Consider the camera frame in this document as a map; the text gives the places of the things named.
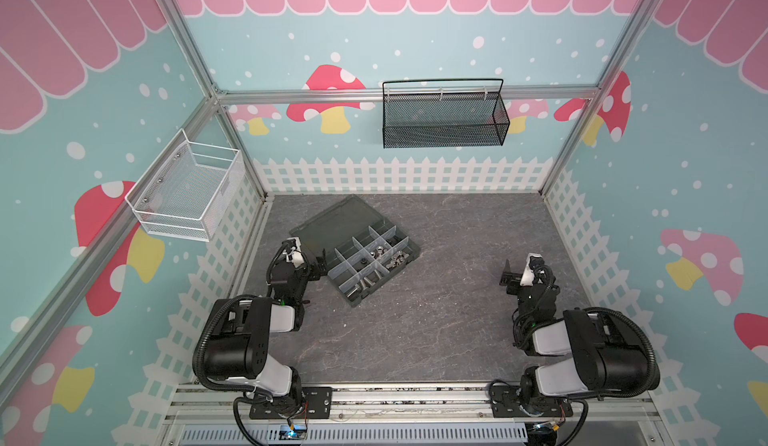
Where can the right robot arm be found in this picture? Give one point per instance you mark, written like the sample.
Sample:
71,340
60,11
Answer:
601,353

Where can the silver wing nut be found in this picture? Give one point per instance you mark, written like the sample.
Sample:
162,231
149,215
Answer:
399,259

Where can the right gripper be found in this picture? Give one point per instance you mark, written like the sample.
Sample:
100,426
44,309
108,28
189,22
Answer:
518,280

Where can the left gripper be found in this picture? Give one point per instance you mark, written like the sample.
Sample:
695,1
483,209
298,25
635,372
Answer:
311,267

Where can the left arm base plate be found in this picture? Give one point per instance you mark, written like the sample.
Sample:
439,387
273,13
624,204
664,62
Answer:
311,403

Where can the grey plastic organizer box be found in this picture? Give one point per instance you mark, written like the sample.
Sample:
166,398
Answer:
348,231

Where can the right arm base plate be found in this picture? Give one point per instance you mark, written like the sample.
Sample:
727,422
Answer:
509,400

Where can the aluminium mounting rail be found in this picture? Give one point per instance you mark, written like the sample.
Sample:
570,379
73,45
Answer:
416,413

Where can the white wire mesh basket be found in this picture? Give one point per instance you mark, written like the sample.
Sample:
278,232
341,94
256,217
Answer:
187,190

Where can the black wire mesh basket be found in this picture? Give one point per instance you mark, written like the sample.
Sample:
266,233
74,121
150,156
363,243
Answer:
436,113

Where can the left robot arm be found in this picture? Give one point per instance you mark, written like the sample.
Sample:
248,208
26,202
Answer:
232,353

